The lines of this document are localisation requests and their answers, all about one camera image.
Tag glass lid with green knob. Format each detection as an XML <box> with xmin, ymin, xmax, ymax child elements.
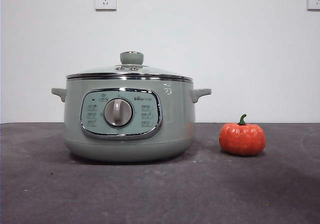
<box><xmin>65</xmin><ymin>51</ymin><xmax>194</xmax><ymax>81</ymax></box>

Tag orange toy pumpkin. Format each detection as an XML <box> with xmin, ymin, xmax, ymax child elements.
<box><xmin>218</xmin><ymin>113</ymin><xmax>267</xmax><ymax>157</ymax></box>

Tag sage green electric pot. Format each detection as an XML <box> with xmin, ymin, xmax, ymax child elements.
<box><xmin>51</xmin><ymin>76</ymin><xmax>212</xmax><ymax>163</ymax></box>

